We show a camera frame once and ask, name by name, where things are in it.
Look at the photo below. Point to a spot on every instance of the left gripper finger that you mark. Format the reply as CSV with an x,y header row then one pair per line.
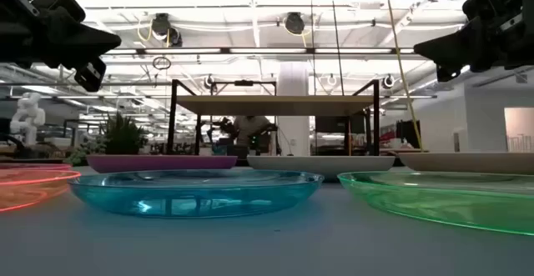
x,y
83,42
91,75

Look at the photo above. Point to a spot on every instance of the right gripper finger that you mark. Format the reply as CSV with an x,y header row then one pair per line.
x,y
452,44
448,73

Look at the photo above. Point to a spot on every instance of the cream matte plate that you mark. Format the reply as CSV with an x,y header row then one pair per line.
x,y
467,162

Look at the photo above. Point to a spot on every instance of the red transparent plastic plate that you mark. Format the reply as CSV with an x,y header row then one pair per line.
x,y
33,166

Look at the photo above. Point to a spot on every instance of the purple matte plate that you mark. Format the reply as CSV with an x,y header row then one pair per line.
x,y
158,163

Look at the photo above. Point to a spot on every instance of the orange transparent plastic plate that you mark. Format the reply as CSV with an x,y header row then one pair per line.
x,y
25,184

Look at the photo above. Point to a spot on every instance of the green transparent plastic plate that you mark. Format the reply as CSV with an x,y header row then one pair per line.
x,y
459,201

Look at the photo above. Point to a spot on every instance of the white matte plate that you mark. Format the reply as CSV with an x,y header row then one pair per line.
x,y
321,163

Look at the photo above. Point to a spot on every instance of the blue transparent plastic plate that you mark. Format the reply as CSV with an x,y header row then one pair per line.
x,y
196,197

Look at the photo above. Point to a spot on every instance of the green succulent plant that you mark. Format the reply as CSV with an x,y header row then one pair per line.
x,y
123,136

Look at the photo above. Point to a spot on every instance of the white building column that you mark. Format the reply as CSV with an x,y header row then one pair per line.
x,y
294,130

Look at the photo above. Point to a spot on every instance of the person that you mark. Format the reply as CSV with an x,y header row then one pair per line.
x,y
248,128

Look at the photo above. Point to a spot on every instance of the wooden shelf black metal frame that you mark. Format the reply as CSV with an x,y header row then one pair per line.
x,y
271,105

